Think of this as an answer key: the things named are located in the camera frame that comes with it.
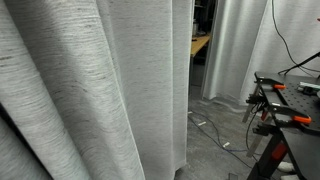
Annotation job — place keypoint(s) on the grey curtain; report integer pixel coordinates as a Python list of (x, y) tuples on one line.
[(94, 89)]

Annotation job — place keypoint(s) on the wooden desk top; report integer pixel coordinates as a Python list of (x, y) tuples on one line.
[(198, 43)]

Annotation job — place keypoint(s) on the orange black bar clamp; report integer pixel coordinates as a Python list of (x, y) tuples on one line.
[(294, 114), (273, 83)]

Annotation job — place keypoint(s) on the black perforated work table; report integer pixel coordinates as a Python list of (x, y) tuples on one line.
[(297, 141)]

